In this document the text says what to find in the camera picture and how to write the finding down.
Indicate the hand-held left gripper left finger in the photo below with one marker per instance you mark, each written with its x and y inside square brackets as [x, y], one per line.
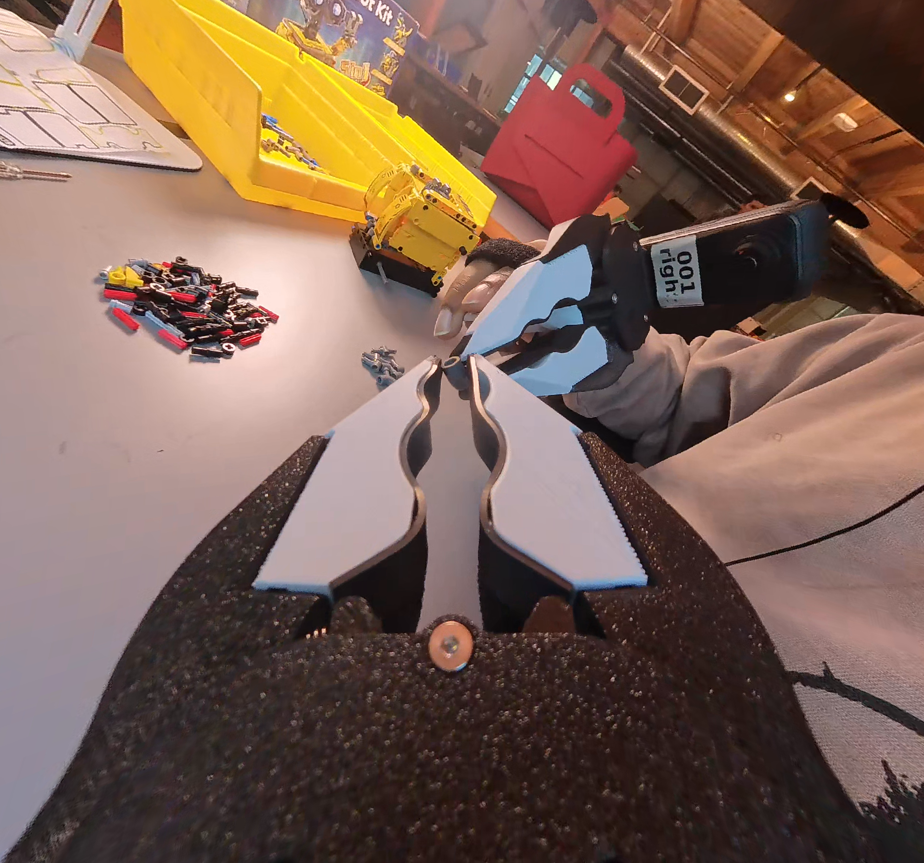
[346, 502]

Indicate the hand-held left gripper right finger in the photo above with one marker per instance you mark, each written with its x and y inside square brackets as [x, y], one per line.
[563, 509]

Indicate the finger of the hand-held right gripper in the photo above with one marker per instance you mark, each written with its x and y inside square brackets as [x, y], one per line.
[534, 293]
[570, 365]

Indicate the grey elbow piece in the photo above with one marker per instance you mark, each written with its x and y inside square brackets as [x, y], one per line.
[455, 371]

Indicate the yellow block robot model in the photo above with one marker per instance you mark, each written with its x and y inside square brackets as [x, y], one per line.
[419, 221]

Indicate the pile of grey connectors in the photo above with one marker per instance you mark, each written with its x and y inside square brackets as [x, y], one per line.
[382, 364]

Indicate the person's right forearm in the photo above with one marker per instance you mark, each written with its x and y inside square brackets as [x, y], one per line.
[722, 387]

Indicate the grey desk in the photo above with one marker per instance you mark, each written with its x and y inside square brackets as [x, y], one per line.
[108, 480]

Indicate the person's right hand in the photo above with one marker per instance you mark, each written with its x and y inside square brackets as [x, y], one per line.
[469, 300]

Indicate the red felt bag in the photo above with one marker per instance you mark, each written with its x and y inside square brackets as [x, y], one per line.
[548, 163]

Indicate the ceiling air vent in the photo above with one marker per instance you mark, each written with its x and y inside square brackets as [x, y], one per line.
[684, 87]

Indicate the pile of black red pins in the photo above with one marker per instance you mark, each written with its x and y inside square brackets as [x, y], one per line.
[188, 307]

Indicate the person's grey hoodie torso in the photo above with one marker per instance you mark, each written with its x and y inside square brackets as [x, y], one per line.
[830, 589]

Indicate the heap of assorted small parts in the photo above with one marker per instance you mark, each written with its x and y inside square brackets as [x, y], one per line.
[289, 148]

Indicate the dark blue toy box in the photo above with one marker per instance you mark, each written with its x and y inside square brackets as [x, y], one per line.
[375, 19]

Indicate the yellow bin with divider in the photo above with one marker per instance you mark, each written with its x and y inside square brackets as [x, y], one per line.
[216, 69]

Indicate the white sticker sheet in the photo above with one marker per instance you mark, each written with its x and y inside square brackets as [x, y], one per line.
[72, 105]

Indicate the white wooden book stand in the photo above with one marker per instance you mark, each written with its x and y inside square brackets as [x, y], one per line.
[94, 4]

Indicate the metal air duct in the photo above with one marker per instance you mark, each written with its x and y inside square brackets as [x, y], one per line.
[722, 134]

